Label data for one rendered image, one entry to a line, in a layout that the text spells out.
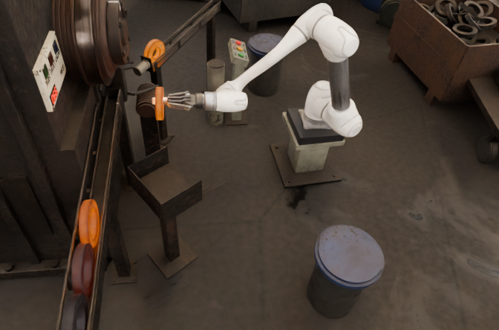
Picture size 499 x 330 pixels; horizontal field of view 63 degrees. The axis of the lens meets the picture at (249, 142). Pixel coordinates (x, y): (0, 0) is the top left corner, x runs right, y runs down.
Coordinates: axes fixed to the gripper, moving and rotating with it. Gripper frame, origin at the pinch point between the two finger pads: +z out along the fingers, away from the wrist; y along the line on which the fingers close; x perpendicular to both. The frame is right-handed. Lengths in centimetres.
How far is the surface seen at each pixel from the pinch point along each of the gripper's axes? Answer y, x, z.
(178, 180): -28.6, -23.9, -8.2
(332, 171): 20, -77, -112
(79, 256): -75, -7, 25
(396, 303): -72, -78, -121
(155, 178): -26.9, -23.8, 2.3
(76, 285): -83, -12, 26
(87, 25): -2.9, 39.0, 25.9
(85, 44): -6.1, 32.5, 27.0
